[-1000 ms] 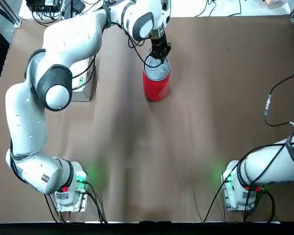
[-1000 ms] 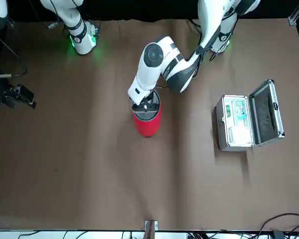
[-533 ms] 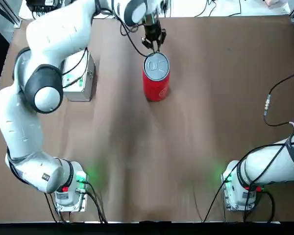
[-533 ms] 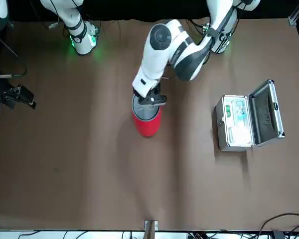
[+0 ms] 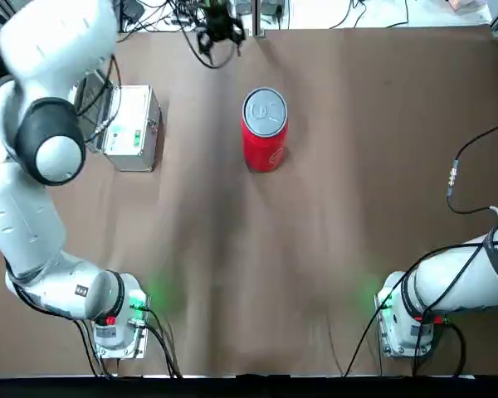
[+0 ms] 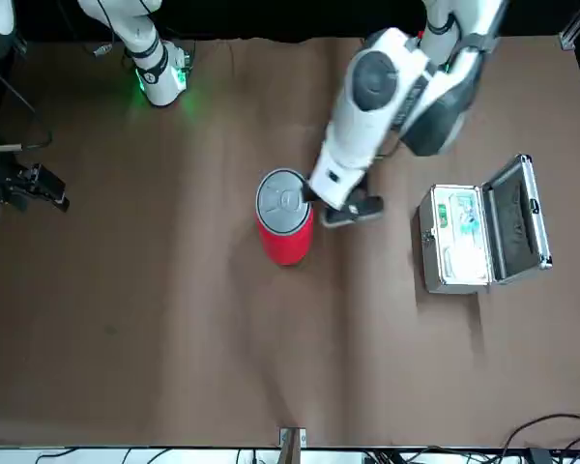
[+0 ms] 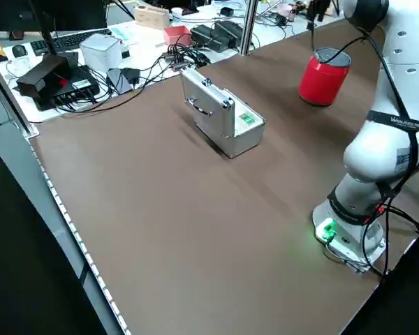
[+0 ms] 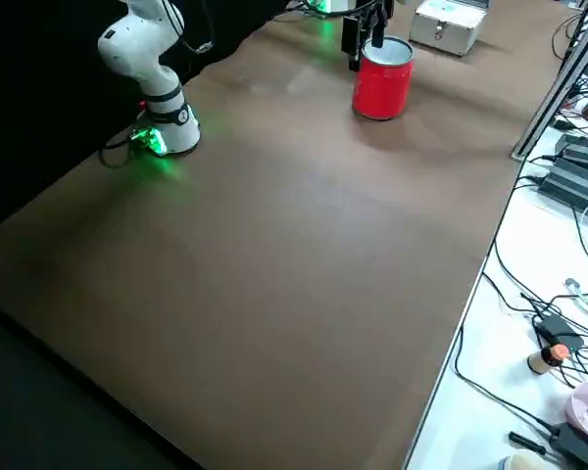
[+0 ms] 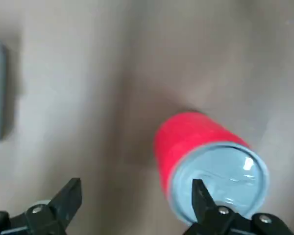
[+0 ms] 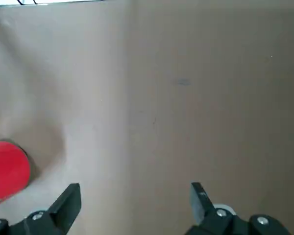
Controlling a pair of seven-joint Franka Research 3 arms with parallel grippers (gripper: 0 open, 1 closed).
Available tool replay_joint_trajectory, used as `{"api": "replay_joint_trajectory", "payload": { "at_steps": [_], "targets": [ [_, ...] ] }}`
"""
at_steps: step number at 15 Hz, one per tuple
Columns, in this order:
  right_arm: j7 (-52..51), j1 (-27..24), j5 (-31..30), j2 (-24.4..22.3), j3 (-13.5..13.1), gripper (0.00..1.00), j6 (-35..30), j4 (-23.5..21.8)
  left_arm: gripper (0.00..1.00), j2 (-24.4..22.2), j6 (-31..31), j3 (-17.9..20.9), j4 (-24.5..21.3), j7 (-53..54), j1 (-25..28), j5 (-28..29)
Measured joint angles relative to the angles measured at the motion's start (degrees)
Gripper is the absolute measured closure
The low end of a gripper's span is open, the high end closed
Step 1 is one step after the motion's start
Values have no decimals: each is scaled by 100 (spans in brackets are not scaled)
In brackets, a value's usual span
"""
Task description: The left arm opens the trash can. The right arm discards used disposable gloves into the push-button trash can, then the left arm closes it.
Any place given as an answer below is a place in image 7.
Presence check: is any red push-button trash can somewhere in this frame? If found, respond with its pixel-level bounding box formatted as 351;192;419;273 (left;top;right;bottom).
298;47;353;107

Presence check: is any black power adapter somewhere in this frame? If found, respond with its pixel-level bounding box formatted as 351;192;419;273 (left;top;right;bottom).
212;20;239;48
190;24;228;52

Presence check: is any small red box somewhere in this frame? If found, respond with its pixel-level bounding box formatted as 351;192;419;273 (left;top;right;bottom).
163;25;192;46

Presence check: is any silver aluminium case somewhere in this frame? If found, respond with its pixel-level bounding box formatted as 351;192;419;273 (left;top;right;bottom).
179;67;267;160

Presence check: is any grey usb hub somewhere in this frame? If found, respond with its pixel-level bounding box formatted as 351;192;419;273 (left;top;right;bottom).
162;50;197;73

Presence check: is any tan cardboard box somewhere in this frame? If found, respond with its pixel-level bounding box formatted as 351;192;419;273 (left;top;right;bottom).
133;5;170;31

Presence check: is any grey wedge-shaped device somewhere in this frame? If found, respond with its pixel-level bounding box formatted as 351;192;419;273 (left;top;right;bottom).
106;68;133;95

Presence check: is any white cube box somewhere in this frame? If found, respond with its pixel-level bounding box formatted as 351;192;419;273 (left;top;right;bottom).
79;33;122;73

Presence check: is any black keyboard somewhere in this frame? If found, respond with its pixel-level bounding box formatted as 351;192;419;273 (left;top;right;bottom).
30;29;113;56

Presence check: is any black box with red sticker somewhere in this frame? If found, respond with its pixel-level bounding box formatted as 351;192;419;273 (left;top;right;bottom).
16;54;71;101

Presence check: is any black monitor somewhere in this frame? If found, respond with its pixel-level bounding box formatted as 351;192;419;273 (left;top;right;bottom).
0;0;109;57

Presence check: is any aluminium frame post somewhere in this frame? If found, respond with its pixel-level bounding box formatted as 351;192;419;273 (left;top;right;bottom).
240;0;258;56

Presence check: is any black cable with silver connector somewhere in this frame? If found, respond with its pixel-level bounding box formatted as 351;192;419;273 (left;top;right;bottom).
310;20;419;196

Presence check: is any black wall plug adapter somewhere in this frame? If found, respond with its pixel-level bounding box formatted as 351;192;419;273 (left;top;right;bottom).
120;67;140;89

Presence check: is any black arm base cable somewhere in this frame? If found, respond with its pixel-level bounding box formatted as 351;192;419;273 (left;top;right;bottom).
358;205;419;280

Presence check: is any black network switch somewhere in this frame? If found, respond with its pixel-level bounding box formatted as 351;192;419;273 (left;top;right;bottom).
37;64;101;112

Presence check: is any grey table edge rail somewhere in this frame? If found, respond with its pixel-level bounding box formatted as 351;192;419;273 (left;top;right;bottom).
0;52;132;335

